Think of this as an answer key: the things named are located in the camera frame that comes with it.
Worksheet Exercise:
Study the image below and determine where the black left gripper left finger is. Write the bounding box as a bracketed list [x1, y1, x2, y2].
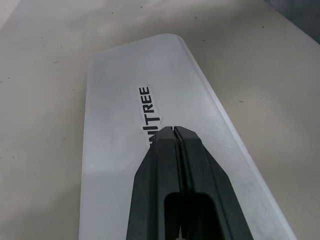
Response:
[125, 126, 183, 240]

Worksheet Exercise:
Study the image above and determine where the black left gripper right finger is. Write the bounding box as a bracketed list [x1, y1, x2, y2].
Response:
[174, 126, 247, 240]

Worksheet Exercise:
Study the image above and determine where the white Unitree pencil case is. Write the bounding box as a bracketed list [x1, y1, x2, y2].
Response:
[80, 33, 298, 240]

